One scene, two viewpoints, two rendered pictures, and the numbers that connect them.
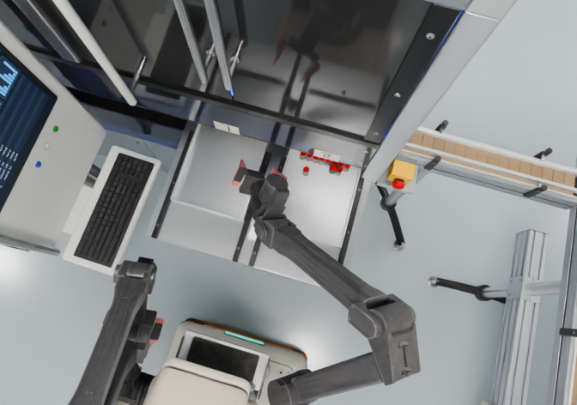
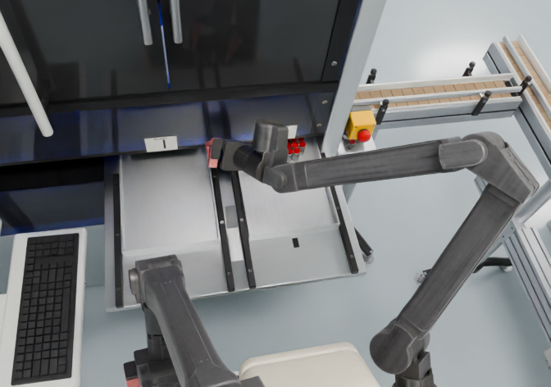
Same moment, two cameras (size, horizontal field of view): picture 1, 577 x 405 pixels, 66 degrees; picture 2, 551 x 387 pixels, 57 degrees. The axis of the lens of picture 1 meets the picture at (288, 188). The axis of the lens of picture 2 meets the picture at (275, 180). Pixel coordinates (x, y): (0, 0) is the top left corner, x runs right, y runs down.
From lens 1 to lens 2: 51 cm
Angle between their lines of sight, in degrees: 21
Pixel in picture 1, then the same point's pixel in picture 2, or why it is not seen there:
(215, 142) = (147, 178)
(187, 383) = (287, 370)
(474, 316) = (476, 294)
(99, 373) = (199, 343)
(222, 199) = (184, 231)
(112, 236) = (58, 335)
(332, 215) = (311, 200)
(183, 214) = not seen: hidden behind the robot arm
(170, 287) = not seen: outside the picture
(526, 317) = (533, 244)
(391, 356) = (512, 166)
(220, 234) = (199, 270)
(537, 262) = not seen: hidden behind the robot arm
